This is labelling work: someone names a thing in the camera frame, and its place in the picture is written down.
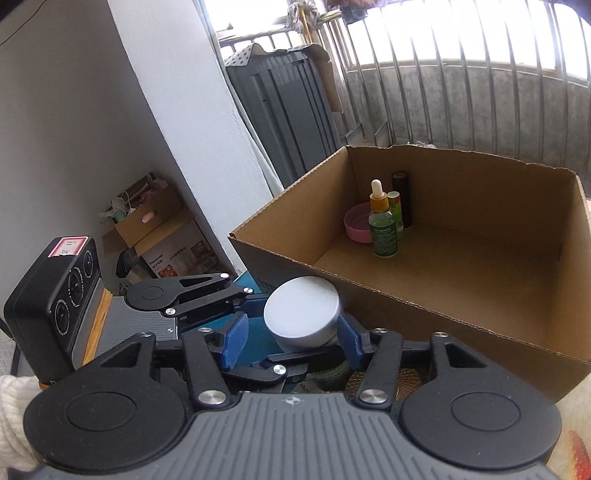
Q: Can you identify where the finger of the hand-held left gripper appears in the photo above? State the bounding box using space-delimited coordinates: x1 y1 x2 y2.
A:
165 272 269 321
223 352 341 385

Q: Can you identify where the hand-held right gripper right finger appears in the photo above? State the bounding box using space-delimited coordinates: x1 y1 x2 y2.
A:
337 314 489 408

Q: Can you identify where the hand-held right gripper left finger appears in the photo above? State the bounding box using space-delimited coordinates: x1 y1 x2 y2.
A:
99 313 250 409

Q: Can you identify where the white bottle with grey lid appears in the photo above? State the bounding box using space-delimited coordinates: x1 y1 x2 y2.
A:
263 275 352 388

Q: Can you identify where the pink silicone bowl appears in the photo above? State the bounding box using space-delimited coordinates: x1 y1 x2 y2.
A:
344 203 376 243

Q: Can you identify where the green dropper bottle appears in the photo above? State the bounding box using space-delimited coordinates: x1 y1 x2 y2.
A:
368 179 399 258

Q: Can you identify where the large cardboard box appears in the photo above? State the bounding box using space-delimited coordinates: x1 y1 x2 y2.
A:
228 144 591 402

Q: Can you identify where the green tube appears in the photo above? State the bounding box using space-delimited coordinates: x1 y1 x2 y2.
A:
387 191 405 241

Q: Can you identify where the black tube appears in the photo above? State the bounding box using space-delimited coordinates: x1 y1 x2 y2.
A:
392 172 413 228

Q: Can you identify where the person's left forearm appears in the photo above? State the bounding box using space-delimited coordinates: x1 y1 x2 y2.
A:
0 374 40 472

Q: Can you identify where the printed appliance box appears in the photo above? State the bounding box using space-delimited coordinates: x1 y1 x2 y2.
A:
139 217 236 280

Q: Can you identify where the open cardboard box with clutter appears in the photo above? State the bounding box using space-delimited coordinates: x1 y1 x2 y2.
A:
99 173 197 259

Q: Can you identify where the grey folding cabinet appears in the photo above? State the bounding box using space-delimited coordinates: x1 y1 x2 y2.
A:
225 44 342 185

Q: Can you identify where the perforated white board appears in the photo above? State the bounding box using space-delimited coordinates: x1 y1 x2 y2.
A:
225 41 273 68

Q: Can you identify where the brown cardboard sheet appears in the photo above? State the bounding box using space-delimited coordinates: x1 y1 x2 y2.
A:
302 42 345 114

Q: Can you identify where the mop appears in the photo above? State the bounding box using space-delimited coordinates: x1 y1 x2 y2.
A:
286 0 319 44

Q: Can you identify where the metal balcony railing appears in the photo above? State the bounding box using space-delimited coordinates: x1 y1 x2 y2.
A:
217 0 591 153

